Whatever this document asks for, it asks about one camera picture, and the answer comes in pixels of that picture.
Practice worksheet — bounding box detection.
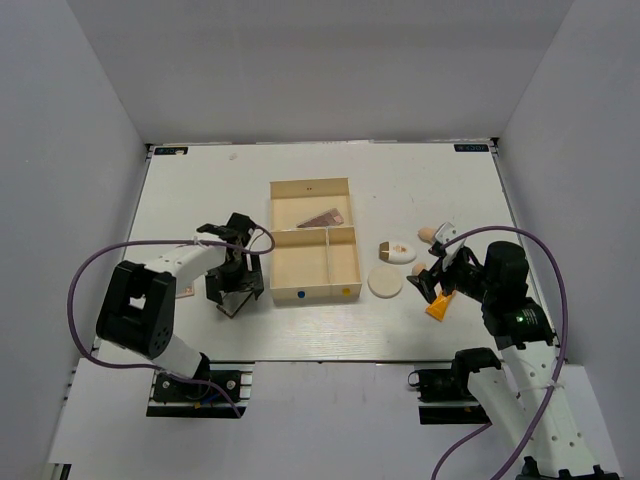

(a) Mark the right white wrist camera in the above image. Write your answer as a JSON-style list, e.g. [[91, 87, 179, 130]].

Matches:
[[430, 222, 465, 261]]

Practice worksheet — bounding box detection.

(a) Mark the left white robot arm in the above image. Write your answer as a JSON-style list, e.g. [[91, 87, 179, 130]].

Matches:
[[96, 213, 264, 399]]

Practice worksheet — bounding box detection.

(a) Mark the gold rectangular makeup case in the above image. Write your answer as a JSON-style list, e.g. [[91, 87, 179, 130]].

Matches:
[[217, 291, 254, 318]]

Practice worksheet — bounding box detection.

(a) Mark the left table logo sticker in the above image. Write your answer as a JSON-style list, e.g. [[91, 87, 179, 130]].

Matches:
[[153, 146, 188, 156]]

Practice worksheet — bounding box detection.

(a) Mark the round cream powder puff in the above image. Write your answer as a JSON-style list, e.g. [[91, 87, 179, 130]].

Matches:
[[367, 265, 403, 299]]

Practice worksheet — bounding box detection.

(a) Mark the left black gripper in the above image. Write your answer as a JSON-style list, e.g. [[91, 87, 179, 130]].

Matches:
[[205, 251, 263, 303]]

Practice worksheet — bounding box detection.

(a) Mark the cream wooden organizer box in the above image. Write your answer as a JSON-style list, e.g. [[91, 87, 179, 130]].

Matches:
[[269, 178, 362, 305]]

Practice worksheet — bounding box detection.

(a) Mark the brown eyeshadow palette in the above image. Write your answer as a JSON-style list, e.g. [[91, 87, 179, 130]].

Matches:
[[296, 208, 344, 229]]

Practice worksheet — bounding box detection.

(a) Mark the orange sunscreen tube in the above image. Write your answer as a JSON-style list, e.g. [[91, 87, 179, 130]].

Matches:
[[425, 292, 456, 322]]

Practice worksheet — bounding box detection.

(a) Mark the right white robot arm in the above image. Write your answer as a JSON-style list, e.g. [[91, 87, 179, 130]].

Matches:
[[407, 241, 619, 479]]

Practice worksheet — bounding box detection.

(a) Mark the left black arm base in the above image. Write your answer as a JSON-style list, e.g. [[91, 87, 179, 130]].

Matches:
[[146, 362, 255, 419]]

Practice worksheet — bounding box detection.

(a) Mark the table logo sticker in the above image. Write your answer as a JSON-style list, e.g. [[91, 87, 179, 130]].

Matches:
[[453, 143, 490, 153], [153, 146, 188, 156]]

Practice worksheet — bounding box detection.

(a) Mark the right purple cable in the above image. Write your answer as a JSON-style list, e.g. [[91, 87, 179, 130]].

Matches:
[[430, 225, 569, 480]]

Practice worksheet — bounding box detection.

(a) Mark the beige makeup sponge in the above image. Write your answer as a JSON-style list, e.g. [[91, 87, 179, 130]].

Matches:
[[418, 227, 437, 244], [411, 263, 426, 277]]

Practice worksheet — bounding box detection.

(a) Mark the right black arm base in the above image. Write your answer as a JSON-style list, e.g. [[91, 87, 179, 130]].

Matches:
[[407, 347, 501, 425]]

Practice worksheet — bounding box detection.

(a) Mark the right table logo sticker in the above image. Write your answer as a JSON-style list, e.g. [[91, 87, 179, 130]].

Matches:
[[453, 143, 490, 153]]

